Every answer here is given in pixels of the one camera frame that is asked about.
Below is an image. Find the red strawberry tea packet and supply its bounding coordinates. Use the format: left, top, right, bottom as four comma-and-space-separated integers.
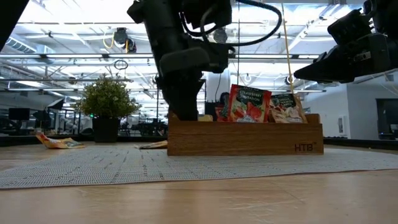
214, 106, 231, 123
228, 83, 273, 124

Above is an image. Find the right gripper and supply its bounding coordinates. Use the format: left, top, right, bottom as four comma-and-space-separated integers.
294, 32, 392, 84

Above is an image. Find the green potted plant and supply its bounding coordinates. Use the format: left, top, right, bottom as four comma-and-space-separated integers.
79, 74, 141, 143

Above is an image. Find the black ceiling cord reel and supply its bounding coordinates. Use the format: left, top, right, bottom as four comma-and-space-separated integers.
112, 27, 137, 54
213, 27, 229, 45

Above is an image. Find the black equipment box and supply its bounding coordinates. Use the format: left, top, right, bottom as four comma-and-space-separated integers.
204, 101, 222, 121

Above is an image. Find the black tilted screen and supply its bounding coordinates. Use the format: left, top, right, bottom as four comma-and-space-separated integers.
47, 98, 65, 110

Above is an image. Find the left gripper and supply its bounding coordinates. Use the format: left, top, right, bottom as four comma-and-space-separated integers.
146, 0, 234, 121

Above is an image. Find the thin black cable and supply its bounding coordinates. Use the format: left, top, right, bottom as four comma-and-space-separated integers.
215, 73, 223, 103

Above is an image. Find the distant black monitor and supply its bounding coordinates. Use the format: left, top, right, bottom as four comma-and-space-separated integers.
8, 108, 31, 121

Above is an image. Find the wooden tea organizer box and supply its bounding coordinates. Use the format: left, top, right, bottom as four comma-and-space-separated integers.
167, 111, 325, 156

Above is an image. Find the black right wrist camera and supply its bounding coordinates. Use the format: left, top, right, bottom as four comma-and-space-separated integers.
327, 8, 374, 46

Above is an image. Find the grey woven placemat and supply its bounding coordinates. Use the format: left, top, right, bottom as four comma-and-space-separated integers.
0, 145, 398, 190

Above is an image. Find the black cable loop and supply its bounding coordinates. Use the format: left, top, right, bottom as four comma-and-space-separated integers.
113, 59, 129, 71

